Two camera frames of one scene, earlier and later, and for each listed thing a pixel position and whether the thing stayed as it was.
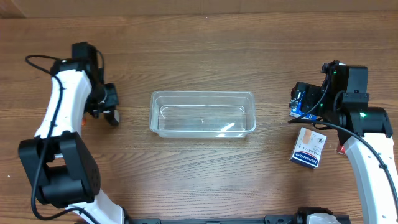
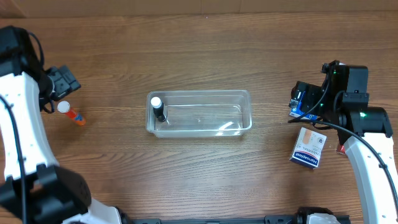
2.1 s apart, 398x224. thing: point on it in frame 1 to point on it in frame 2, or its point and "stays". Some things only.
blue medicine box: [295, 109] stays
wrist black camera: [86, 56] to [18, 52]
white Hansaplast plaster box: [308, 148] stays
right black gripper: [304, 101] stays
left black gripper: [109, 101] to [66, 82]
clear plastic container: [202, 114] stays
